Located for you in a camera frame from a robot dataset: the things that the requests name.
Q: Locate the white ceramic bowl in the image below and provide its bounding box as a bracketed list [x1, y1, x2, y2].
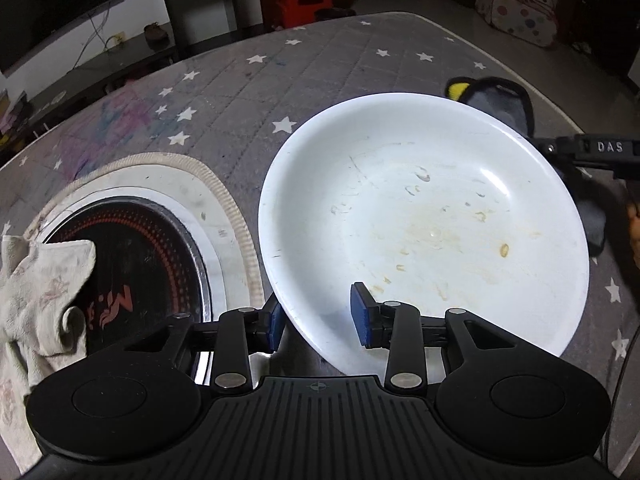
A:
[258, 93, 589, 375]

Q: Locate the person's right hand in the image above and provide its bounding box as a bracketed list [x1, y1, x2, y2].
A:
[627, 202, 640, 268]

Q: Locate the round black induction cooktop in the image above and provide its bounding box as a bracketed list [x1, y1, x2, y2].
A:
[46, 196, 212, 354]

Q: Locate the crumpled white rag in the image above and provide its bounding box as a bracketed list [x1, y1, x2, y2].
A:
[1, 235, 96, 474]

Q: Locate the grey star tablecloth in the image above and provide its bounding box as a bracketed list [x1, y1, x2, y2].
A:
[0, 10, 640, 476]

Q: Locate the small dark pot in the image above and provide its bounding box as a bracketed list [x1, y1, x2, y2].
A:
[143, 23, 170, 52]

